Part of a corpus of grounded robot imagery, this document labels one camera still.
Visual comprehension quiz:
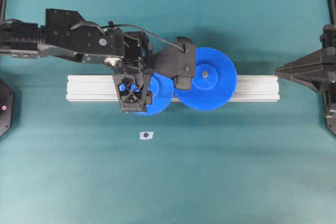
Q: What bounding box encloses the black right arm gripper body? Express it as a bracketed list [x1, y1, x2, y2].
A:
[320, 24, 335, 135]

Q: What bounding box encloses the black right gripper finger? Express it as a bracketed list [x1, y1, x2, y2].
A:
[275, 49, 327, 93]

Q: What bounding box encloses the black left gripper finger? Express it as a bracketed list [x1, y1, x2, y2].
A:
[112, 73, 152, 113]

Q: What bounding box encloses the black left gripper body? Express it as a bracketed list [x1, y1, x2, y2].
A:
[104, 31, 153, 74]

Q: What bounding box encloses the small blue plastic gear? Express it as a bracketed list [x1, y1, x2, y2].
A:
[135, 73, 174, 116]

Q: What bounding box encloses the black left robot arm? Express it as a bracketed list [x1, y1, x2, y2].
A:
[1, 8, 153, 113]

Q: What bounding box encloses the large blue plastic gear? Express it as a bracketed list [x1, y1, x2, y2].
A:
[175, 47, 238, 111]

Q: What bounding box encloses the white sticker with black dot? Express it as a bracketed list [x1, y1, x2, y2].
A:
[140, 132, 154, 140]

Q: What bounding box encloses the black base with red light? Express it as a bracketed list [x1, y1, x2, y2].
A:
[0, 79, 15, 137]

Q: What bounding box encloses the aluminium extrusion rail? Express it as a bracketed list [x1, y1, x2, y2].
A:
[66, 75, 280, 102]

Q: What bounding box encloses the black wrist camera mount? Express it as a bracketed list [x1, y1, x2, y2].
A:
[151, 37, 196, 90]

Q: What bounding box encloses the black camera cable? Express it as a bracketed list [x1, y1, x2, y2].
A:
[69, 21, 186, 53]

